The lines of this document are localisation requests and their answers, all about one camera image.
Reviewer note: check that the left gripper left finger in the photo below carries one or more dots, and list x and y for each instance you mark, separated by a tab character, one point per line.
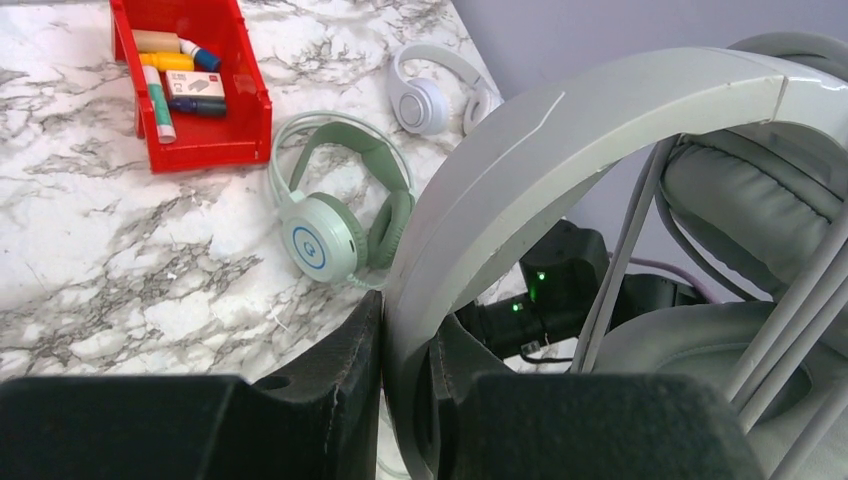
314	418

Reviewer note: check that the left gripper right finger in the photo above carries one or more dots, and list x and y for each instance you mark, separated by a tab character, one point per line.
481	420

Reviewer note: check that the green headphones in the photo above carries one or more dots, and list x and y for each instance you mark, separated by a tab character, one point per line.
320	233

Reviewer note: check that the grey white gaming headset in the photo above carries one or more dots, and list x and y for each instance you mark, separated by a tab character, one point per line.
742	152

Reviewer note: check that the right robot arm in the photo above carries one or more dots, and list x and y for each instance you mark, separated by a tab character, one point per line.
563	273

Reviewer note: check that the white headphones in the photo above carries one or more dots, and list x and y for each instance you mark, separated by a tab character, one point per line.
420	107

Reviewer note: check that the red plastic bin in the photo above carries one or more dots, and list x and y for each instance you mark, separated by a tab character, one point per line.
214	34

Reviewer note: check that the white green glue stick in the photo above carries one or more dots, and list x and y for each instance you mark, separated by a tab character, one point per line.
165	130

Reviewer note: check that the white small box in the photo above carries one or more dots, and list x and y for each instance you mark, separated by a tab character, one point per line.
194	84

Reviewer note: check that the yellow marker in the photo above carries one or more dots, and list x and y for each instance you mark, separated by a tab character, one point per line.
166	61

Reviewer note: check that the beige eraser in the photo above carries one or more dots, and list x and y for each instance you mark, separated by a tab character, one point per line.
150	41

